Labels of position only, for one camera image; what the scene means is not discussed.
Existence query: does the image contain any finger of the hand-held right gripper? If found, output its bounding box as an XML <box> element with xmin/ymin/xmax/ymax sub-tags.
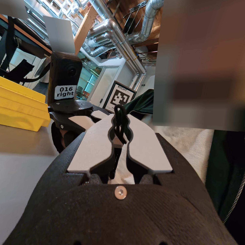
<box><xmin>68</xmin><ymin>115</ymin><xmax>96</xmax><ymax>132</ymax></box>
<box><xmin>91</xmin><ymin>111</ymin><xmax>108</xmax><ymax>120</ymax></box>

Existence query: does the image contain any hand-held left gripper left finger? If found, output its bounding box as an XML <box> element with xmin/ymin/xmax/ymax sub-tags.
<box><xmin>67</xmin><ymin>114</ymin><xmax>115</xmax><ymax>174</ymax></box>

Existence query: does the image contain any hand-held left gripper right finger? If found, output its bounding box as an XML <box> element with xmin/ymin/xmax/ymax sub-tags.
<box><xmin>126</xmin><ymin>114</ymin><xmax>173</xmax><ymax>174</ymax></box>

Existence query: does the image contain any black lanyard strap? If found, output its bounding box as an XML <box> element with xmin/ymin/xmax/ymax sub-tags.
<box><xmin>109</xmin><ymin>104</ymin><xmax>128</xmax><ymax>180</ymax></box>

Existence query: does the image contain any person's right hand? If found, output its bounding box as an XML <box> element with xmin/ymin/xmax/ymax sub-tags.
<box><xmin>59</xmin><ymin>129</ymin><xmax>68</xmax><ymax>149</ymax></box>

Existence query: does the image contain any framed marker poster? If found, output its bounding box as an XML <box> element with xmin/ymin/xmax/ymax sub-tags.
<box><xmin>102</xmin><ymin>80</ymin><xmax>137</xmax><ymax>114</ymax></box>

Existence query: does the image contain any raised standing desk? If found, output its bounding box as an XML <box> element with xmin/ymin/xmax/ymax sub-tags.
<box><xmin>0</xmin><ymin>14</ymin><xmax>53</xmax><ymax>58</ymax></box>

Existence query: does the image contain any yellow plastic bin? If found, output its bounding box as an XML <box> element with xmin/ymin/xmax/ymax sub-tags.
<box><xmin>0</xmin><ymin>76</ymin><xmax>51</xmax><ymax>132</ymax></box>

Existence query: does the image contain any dark green jacket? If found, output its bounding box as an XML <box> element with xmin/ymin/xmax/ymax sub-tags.
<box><xmin>125</xmin><ymin>89</ymin><xmax>245</xmax><ymax>245</ymax></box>

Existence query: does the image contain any cluster of silver duct pipes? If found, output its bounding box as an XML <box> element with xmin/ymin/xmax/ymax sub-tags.
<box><xmin>25</xmin><ymin>0</ymin><xmax>165</xmax><ymax>92</ymax></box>

